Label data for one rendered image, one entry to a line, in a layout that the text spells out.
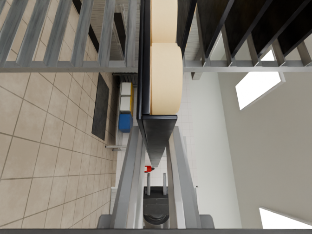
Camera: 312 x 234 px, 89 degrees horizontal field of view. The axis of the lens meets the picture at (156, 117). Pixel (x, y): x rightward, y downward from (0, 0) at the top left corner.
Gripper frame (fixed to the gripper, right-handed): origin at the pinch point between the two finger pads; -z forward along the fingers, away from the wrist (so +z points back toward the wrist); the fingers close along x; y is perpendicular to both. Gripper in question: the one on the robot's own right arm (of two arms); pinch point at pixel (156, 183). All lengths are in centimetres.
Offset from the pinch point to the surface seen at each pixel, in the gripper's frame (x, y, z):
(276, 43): 43, -19, -44
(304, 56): 52, -16, -39
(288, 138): 195, -174, 52
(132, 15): -10, -28, -56
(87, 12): -28, -29, -57
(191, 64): 12.1, -16.1, -36.3
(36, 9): -47, -28, -57
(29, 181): -105, -74, 52
